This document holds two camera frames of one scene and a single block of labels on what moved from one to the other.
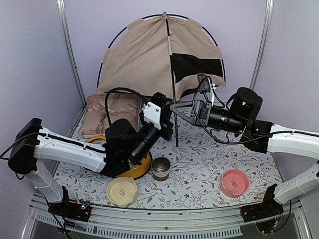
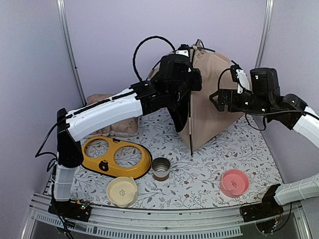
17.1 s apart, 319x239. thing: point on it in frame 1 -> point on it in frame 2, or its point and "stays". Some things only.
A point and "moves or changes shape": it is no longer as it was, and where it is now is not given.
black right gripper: (203, 111) -> (232, 106)
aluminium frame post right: (262, 44) stays
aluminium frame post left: (62, 8) stays
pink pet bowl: (234, 183) stays
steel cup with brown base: (160, 167) stays
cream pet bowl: (120, 191) stays
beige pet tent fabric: (162, 54) moves or changes shape
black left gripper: (165, 123) -> (198, 85)
